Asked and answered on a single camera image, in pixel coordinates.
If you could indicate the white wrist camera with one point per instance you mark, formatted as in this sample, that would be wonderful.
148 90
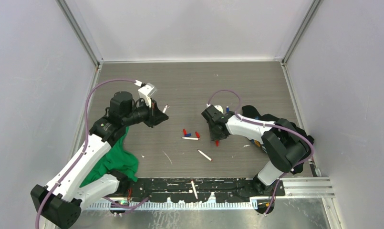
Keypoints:
218 107
146 91

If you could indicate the green cloth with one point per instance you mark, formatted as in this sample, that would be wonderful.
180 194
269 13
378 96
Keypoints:
116 158

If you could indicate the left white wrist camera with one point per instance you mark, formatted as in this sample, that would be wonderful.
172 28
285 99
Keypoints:
146 91

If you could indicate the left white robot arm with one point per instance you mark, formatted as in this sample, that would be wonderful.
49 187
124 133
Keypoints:
62 200

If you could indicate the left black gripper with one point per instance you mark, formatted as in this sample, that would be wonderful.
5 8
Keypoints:
155 116

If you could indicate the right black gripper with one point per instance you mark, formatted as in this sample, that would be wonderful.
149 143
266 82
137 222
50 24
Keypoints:
214 137

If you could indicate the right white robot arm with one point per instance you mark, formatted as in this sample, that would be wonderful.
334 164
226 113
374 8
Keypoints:
286 145

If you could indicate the black daisy cloth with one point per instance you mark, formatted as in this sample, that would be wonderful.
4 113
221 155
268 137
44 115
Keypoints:
252 116

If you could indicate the slotted cable duct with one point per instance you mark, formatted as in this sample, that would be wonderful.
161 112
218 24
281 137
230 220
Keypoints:
210 205

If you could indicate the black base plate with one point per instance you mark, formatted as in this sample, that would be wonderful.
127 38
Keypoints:
230 190

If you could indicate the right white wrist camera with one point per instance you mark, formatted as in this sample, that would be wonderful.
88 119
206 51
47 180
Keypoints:
218 107

